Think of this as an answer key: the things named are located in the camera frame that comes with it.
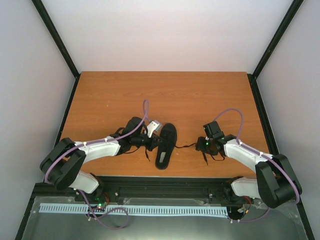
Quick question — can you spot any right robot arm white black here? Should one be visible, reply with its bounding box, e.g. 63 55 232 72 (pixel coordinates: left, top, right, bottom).
195 121 302 209

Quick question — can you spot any left black frame post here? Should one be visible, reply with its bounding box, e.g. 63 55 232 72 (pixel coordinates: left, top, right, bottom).
31 0 81 79

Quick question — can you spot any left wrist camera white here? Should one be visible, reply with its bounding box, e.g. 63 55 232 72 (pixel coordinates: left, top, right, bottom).
146 120 162 138

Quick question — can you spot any right wiring connector bundle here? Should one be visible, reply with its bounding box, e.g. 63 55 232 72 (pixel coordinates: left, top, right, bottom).
237 196 252 217

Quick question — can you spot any black aluminium frame base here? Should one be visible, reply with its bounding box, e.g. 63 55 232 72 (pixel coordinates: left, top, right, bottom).
14 72 316 240

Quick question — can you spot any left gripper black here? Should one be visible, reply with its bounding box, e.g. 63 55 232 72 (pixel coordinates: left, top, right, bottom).
131 133 165 152

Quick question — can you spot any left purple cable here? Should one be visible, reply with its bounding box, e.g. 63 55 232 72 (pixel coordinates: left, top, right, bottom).
43 99 155 230

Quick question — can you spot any left controller board with leds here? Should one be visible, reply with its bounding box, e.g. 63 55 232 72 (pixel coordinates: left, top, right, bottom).
91 193 110 213

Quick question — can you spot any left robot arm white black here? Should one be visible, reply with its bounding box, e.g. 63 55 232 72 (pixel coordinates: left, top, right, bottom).
39 117 162 202

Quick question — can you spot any black shoelace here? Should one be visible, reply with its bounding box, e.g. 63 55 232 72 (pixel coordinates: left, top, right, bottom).
143 142 210 166

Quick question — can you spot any light blue cable duct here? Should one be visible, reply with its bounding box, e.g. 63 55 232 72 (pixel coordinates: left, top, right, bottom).
38 203 228 218

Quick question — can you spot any black frame post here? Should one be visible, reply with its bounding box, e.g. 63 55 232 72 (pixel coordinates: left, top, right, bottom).
31 0 81 79
251 0 305 79

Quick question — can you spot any black canvas shoe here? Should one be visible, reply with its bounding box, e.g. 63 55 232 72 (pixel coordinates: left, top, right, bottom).
155 123 177 170

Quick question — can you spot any right black frame post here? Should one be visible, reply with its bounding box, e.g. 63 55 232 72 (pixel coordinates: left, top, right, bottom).
251 0 305 79

